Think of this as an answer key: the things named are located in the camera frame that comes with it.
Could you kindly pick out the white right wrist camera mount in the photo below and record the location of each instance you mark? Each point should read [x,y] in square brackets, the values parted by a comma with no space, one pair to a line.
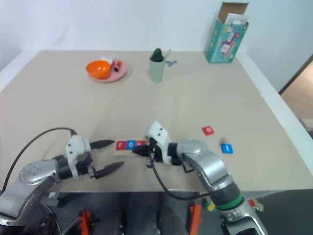
[160,135]

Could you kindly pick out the small blue object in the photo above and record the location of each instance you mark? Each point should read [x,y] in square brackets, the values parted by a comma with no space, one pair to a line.
[171,63]

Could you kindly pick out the red letter r block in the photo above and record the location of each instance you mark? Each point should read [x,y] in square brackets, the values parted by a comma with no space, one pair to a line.
[120,145]

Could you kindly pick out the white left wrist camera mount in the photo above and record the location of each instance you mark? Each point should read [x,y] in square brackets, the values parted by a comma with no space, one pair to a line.
[74,147]

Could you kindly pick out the pale green cup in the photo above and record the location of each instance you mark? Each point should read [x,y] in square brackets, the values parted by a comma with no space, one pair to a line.
[156,71]

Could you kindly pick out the yellow and green small block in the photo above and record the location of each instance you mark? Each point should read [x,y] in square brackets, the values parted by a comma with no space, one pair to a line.
[210,205]

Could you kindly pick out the orange and black tool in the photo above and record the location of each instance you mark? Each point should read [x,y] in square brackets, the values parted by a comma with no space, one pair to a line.
[85,220]

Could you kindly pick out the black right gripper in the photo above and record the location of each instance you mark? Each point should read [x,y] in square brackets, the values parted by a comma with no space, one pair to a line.
[154,150]

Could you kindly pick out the white insert in box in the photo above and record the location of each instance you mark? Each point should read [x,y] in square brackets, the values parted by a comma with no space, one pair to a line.
[238,18]

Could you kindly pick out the red letter o block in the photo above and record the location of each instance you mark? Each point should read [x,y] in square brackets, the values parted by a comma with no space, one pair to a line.
[208,130]

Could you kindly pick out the orange plastic bowl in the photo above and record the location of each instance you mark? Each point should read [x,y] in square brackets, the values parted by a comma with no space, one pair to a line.
[97,69]

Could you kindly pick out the green stick in cup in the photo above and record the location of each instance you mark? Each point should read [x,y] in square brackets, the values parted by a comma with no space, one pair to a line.
[167,54]

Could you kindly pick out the wooden letter tray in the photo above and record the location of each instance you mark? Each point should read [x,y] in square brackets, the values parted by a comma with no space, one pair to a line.
[122,152]

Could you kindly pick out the red and green small part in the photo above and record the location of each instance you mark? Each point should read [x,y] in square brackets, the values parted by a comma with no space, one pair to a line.
[255,204]

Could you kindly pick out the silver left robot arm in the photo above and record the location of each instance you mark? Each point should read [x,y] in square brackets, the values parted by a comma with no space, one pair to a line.
[36,171]

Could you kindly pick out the pink round plate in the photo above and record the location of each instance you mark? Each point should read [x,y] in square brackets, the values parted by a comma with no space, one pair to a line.
[119,73]

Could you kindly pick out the blue letter t block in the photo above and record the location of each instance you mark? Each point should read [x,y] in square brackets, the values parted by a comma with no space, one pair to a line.
[227,148]

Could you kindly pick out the small white items on plate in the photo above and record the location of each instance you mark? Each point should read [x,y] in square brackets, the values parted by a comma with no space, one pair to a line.
[107,58]

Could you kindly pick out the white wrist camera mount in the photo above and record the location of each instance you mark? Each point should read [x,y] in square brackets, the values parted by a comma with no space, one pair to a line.
[74,147]
[160,135]

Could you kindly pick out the small red and black toy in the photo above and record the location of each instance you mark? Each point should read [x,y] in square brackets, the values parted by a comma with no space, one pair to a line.
[118,66]

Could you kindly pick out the orange upright part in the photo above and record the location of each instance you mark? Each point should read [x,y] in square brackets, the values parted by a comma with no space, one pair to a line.
[195,218]

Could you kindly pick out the blue letter o block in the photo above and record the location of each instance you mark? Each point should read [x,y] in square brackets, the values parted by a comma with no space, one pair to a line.
[130,145]

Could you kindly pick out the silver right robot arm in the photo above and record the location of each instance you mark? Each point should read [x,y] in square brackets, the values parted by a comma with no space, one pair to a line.
[210,166]

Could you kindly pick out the dark green avocado toy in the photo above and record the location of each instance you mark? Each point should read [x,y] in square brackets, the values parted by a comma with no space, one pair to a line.
[157,55]

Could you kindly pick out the red letter b block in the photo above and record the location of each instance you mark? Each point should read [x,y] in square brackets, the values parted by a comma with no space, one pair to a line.
[140,143]

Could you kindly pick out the green cardboard toy box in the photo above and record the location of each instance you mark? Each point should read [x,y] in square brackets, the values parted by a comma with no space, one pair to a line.
[223,44]

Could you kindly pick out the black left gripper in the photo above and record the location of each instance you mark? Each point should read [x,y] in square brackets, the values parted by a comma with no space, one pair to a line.
[84,165]

